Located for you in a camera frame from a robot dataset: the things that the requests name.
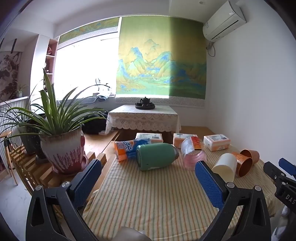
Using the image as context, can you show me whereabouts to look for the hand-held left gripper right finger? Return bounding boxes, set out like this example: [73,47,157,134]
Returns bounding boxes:
[195,160,271,241]

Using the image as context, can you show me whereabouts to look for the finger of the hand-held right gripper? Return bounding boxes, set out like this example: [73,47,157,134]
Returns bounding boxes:
[278,158,296,180]
[263,161,288,186]

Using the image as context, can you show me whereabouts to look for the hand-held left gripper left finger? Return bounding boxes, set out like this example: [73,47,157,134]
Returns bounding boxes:
[25,159,102,241]

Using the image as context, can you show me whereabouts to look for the white cup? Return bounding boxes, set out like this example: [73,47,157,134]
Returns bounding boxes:
[212,153,238,184]

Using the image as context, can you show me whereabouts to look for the orange cup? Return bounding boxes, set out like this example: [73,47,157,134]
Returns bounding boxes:
[231,152,253,179]
[240,149,260,166]

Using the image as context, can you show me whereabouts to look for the pink transparent cup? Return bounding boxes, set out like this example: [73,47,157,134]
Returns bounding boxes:
[183,150,208,171]

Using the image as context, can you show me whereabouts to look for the white plastic bag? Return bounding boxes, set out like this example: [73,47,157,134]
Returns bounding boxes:
[271,206,296,241]

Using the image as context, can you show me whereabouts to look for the large plant in pink-white pot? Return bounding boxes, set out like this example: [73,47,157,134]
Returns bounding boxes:
[0,68,112,175]

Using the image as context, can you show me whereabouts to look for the orange tissue pack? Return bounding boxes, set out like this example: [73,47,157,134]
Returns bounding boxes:
[203,134,232,152]
[173,133,198,149]
[135,132,164,143]

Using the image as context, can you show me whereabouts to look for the clear bottle with orange label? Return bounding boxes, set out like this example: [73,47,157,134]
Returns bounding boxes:
[180,136,205,160]

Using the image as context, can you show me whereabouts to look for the orange and blue snack canister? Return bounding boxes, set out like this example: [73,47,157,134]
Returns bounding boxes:
[114,138,151,162]

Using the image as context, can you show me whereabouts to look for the black bag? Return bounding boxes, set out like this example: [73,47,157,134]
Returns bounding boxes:
[81,111,110,135]

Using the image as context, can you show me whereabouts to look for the striped tablecloth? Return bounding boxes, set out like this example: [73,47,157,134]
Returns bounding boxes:
[82,138,285,240]

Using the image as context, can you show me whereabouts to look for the green thermos bottle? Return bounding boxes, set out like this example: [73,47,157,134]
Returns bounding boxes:
[136,143,180,171]

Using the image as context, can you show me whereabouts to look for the wooden slatted rack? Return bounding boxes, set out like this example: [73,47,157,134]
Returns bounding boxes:
[4,133,107,197]

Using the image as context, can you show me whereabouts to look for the plant in dark pot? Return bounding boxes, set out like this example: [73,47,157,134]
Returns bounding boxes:
[0,81,48,160]

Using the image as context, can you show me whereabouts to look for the low table with lace cloth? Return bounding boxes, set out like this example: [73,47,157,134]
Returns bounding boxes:
[106,104,182,135]

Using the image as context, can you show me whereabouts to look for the folded grey cloth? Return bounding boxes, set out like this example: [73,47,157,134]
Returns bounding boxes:
[92,93,110,103]

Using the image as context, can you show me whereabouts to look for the black tea tray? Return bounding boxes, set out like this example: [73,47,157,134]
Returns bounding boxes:
[135,102,155,110]

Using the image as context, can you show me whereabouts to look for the white radiator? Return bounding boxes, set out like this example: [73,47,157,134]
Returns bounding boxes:
[0,96,31,141]

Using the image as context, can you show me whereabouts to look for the small potted plant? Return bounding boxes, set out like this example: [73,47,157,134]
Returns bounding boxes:
[14,82,29,98]

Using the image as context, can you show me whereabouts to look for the landscape painting roller blind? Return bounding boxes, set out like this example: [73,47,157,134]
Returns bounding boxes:
[115,16,207,108]

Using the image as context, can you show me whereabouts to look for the rolled-up landscape roller blind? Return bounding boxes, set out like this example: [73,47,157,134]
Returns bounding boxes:
[57,17,122,46]

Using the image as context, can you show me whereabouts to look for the white air conditioner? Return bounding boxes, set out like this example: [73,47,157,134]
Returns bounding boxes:
[203,0,247,42]

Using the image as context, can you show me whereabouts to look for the pink wall shelf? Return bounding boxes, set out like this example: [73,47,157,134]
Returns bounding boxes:
[43,38,58,94]

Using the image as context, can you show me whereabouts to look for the ink painting wall scroll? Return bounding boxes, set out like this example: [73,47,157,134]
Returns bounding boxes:
[0,51,23,102]

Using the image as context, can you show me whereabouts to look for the air conditioner cable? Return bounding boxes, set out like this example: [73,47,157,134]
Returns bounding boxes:
[206,40,217,57]

